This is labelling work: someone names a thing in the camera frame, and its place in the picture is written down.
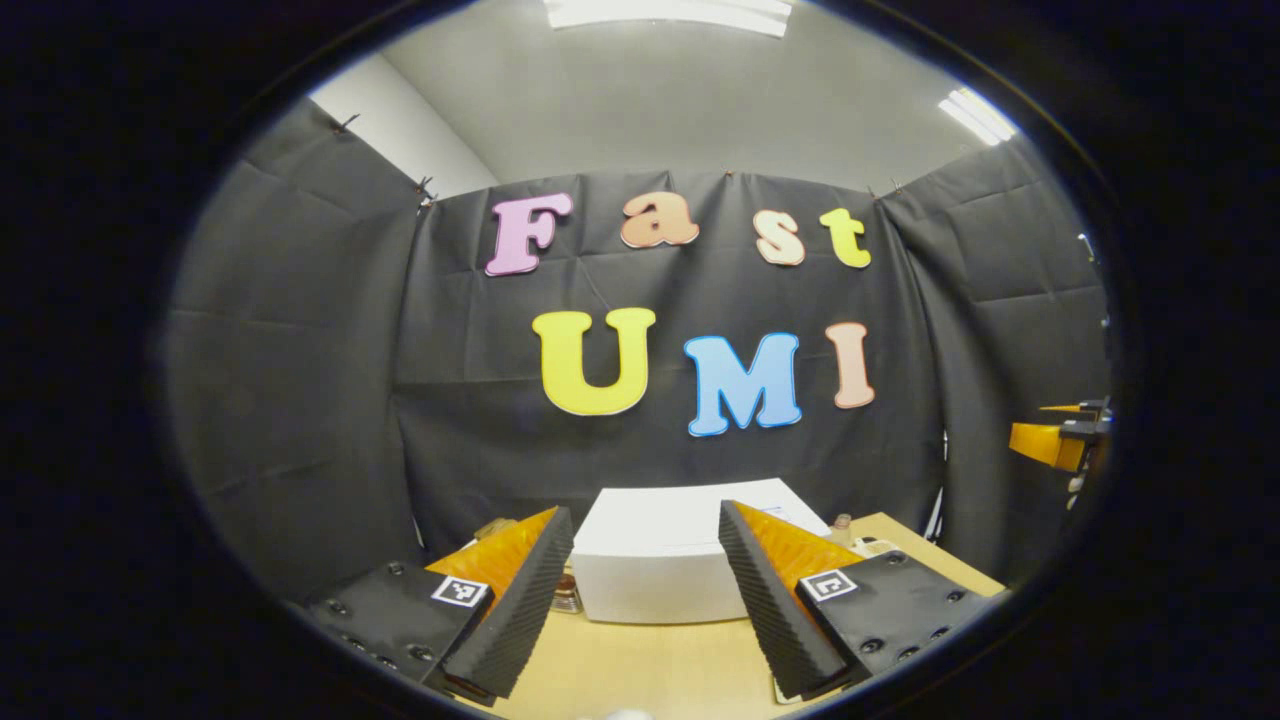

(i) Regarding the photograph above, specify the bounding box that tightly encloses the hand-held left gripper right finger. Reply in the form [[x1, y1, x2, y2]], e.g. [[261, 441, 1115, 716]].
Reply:
[[718, 500, 991, 701]]

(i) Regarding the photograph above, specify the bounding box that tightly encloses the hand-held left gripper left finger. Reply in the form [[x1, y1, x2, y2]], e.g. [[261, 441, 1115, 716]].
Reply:
[[305, 506, 576, 706]]

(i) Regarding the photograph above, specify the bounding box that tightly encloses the white microwave oven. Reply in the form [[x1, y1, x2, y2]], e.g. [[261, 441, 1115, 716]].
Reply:
[[570, 478, 831, 626]]

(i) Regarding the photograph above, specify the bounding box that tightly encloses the black backdrop cloth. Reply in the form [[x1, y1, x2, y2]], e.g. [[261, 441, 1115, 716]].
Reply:
[[160, 100, 1116, 601]]

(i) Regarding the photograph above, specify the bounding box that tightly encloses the small ceiling light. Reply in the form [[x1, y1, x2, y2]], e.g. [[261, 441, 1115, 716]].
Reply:
[[938, 87, 1019, 147]]

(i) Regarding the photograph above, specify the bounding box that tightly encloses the long ceiling light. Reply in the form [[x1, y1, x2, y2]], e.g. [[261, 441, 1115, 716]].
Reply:
[[545, 0, 793, 39]]

